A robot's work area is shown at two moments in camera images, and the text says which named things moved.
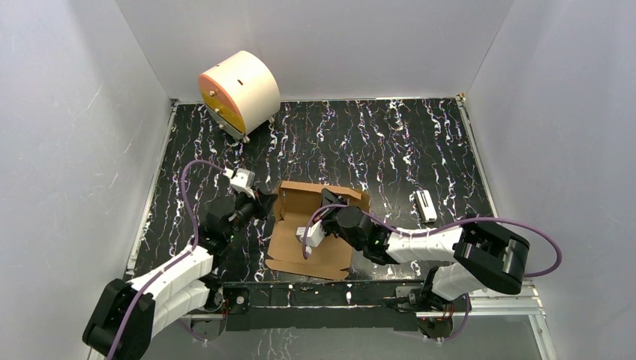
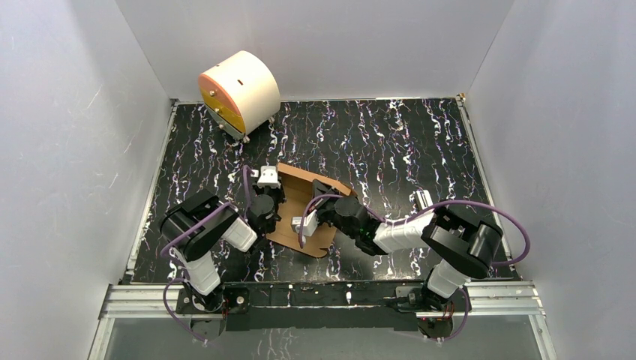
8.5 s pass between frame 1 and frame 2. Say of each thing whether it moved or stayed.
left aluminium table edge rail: stayed
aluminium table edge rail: stayed
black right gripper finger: moved
